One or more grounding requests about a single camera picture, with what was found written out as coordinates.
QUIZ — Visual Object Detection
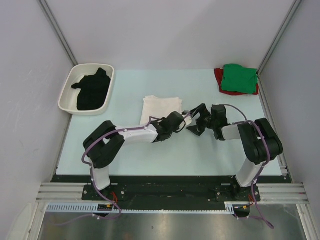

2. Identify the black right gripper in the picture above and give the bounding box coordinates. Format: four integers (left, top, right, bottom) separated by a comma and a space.
186, 103, 217, 136

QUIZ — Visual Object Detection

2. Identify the white t-shirt with robot print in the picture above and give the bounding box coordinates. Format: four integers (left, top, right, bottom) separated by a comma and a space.
140, 95, 183, 125

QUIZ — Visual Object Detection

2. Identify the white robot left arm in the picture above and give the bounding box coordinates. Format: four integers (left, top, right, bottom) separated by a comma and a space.
81, 111, 190, 200

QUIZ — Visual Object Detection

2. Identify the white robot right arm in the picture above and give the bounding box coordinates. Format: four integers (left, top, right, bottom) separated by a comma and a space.
187, 103, 283, 201

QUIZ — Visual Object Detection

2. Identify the red folded t-shirt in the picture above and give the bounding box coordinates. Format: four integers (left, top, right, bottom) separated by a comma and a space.
214, 68, 259, 96

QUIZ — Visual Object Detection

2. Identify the green folded t-shirt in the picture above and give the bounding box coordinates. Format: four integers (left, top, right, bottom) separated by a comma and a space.
221, 63, 258, 94

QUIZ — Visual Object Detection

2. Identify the black t-shirt in bin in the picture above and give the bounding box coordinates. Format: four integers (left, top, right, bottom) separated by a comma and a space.
71, 67, 111, 111

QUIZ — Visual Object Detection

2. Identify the white plastic bin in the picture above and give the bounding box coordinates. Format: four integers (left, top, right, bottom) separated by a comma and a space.
58, 63, 115, 116

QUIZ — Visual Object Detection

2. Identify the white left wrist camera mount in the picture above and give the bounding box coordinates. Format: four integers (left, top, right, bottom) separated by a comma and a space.
184, 116, 193, 128

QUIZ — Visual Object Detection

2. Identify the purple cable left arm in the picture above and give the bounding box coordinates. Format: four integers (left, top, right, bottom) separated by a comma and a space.
81, 111, 192, 221

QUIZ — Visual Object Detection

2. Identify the white slotted cable duct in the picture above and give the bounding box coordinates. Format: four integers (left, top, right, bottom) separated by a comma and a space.
46, 201, 237, 216

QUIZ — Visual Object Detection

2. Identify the right aluminium corner post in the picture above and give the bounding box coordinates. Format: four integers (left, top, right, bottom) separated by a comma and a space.
255, 0, 305, 76

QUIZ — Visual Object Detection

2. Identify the aluminium corner post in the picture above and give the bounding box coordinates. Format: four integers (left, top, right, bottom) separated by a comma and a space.
37, 0, 78, 66
255, 0, 305, 76

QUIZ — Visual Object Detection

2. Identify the left aluminium corner post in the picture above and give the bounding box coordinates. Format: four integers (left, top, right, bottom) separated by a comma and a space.
37, 0, 78, 66

